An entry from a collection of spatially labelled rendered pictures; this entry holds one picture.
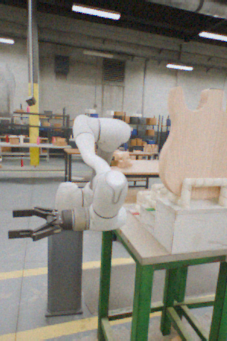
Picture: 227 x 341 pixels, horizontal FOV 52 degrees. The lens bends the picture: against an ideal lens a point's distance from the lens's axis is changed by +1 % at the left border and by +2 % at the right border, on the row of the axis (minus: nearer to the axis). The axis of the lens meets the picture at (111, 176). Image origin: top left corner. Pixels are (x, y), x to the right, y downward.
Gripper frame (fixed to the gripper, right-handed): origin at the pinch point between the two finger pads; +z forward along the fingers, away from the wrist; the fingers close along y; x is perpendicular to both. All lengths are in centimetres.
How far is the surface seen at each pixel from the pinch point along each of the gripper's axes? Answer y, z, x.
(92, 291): 69, -51, -114
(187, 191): -13, -59, 16
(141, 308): -19, -45, -29
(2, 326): 50, 16, -112
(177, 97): -4, -53, 47
